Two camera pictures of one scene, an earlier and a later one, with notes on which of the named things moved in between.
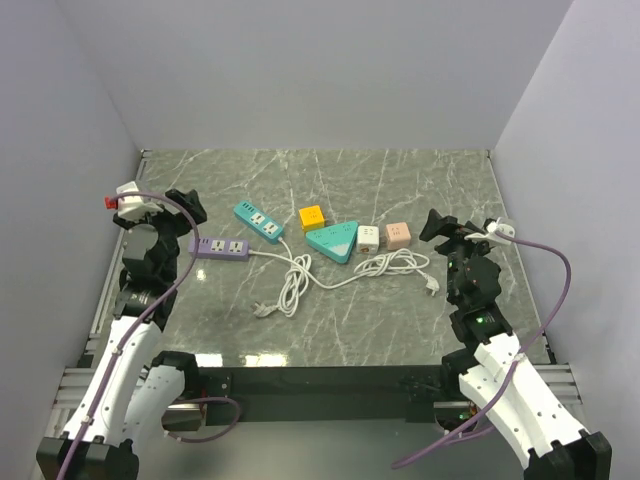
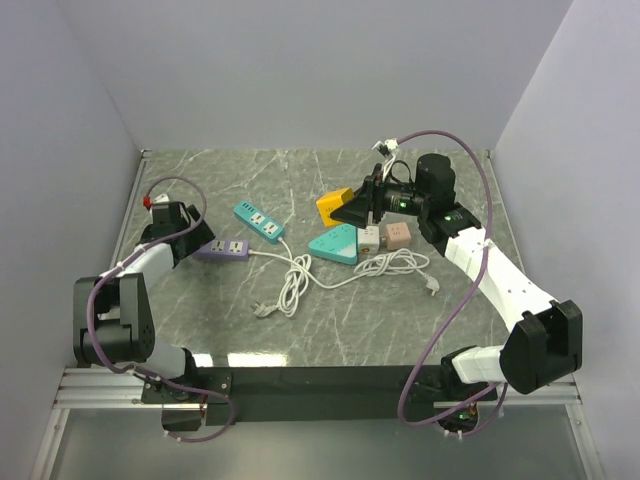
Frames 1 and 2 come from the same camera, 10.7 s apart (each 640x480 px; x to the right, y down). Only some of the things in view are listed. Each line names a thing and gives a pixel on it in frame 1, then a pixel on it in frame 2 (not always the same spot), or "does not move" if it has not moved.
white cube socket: (368, 239) does not move
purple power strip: (219, 248) does not move
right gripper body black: (457, 249) → (394, 198)
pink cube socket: (398, 236) does not move
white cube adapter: (491, 235) → (387, 147)
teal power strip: (259, 222) does not move
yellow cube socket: (311, 218) → (330, 202)
